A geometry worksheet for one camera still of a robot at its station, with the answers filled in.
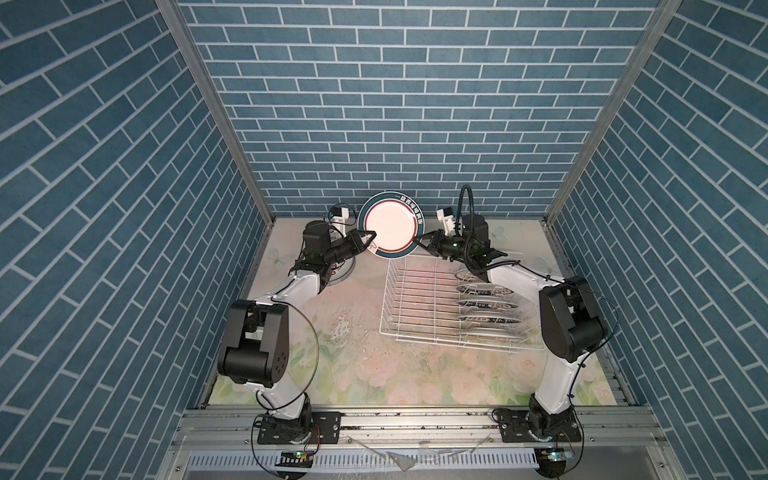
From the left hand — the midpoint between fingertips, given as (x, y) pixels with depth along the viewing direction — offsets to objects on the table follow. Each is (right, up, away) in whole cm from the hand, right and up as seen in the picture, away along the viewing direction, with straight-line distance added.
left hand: (376, 234), depth 85 cm
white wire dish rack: (+17, -21, +11) cm, 29 cm away
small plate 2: (+35, -22, +9) cm, 42 cm away
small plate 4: (+31, -26, -7) cm, 41 cm away
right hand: (+10, -1, +1) cm, 10 cm away
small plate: (+34, -18, +12) cm, 40 cm away
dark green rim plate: (+6, +5, +1) cm, 8 cm away
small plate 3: (+35, -26, +6) cm, 44 cm away
